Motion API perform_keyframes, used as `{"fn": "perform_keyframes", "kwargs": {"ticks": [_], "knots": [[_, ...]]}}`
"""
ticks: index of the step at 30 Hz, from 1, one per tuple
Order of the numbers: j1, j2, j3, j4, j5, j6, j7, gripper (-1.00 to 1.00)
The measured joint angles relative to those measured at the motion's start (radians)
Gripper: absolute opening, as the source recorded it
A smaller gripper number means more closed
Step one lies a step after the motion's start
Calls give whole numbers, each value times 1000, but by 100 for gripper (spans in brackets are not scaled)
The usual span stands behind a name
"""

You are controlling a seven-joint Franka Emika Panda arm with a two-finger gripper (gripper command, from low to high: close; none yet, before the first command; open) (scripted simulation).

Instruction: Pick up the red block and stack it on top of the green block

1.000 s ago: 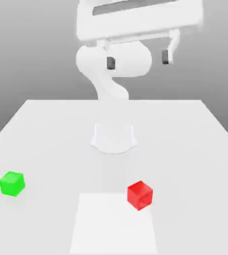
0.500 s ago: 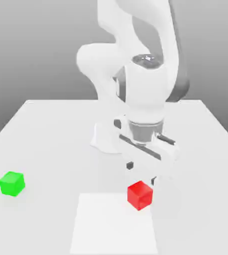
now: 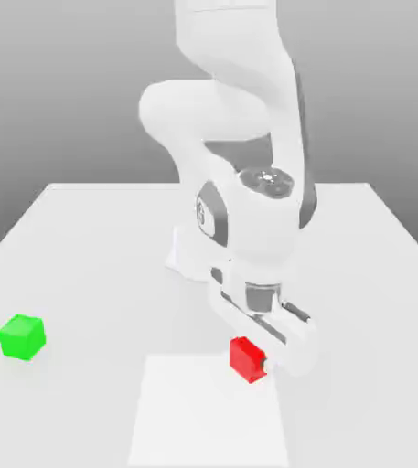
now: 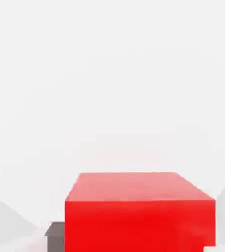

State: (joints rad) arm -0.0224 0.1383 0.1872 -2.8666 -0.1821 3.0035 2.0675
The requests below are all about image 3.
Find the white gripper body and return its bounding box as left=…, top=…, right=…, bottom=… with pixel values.
left=207, top=279, right=318, bottom=378

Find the small red cube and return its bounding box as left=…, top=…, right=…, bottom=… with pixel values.
left=229, top=335, right=268, bottom=385

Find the small green cube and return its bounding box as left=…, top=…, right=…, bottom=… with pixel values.
left=0, top=314, right=48, bottom=362

